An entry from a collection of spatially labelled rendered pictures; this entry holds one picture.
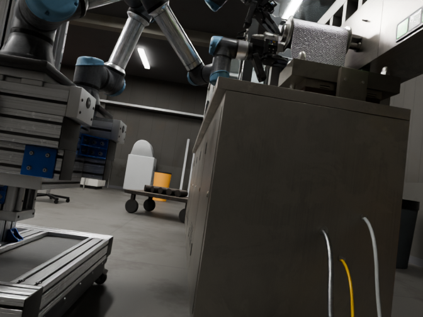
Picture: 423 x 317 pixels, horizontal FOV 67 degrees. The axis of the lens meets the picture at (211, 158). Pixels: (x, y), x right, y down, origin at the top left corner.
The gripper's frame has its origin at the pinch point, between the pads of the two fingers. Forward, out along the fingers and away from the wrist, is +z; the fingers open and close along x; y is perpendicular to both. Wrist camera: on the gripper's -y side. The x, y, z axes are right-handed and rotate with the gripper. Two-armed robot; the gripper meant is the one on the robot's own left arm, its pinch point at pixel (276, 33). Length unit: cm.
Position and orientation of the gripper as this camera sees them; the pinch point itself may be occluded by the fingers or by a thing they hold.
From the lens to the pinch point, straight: 153.1
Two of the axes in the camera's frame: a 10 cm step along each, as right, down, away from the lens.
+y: 7.4, -6.6, 1.1
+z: 6.7, 7.5, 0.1
